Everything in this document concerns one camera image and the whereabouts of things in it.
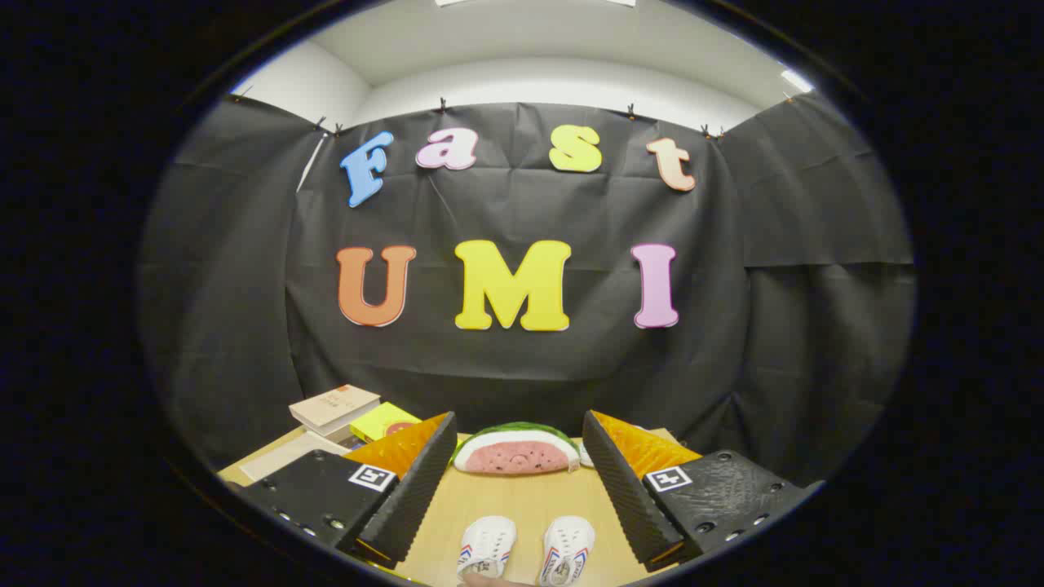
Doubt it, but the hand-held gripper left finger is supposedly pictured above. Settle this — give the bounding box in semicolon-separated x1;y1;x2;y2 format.
241;412;458;570

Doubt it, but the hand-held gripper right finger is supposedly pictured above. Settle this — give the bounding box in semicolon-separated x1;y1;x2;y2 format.
582;410;825;572

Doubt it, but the white striped canvas shoe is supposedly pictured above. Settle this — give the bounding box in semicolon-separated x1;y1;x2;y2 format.
538;515;596;586
457;515;517;585

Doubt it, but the cream fabric storage box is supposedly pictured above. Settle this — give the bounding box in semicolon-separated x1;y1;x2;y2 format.
239;430;353;483

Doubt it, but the yellow book with red circle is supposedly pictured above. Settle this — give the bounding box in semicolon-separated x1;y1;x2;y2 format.
350;402;423;445

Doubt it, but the watermelon slice plush toy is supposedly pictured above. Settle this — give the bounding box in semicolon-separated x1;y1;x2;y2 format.
453;421;582;476

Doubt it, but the beige book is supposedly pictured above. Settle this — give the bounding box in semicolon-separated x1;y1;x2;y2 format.
289;385;382;441

